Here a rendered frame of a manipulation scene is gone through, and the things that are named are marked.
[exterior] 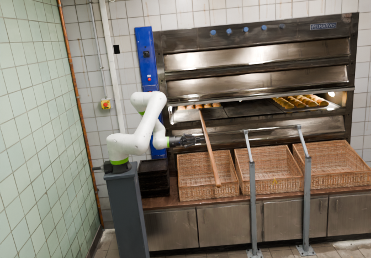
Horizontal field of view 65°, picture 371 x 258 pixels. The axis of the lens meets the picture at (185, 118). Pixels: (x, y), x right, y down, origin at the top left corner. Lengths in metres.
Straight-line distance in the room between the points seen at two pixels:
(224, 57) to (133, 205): 1.63
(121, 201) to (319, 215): 1.84
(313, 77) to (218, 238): 1.81
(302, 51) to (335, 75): 0.42
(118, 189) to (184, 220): 0.98
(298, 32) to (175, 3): 1.20
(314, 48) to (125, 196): 2.21
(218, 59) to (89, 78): 1.27
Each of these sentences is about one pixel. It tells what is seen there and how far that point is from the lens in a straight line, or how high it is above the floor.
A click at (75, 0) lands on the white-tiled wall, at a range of 3.03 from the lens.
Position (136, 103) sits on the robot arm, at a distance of 2.16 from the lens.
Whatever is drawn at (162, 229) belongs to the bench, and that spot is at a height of 0.33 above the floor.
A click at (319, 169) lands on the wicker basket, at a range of 3.33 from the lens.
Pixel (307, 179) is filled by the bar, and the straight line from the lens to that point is 2.76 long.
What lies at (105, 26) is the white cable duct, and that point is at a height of 2.19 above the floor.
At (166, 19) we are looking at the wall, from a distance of 2.86.
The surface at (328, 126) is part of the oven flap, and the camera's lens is 3.34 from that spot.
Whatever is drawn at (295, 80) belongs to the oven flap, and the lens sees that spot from 3.08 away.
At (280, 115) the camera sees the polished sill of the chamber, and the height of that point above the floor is 1.17.
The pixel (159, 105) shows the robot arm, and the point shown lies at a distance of 2.05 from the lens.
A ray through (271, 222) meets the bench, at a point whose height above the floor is 0.31.
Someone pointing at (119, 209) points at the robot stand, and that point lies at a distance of 2.10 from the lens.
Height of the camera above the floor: 2.03
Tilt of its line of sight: 16 degrees down
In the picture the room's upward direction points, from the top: 5 degrees counter-clockwise
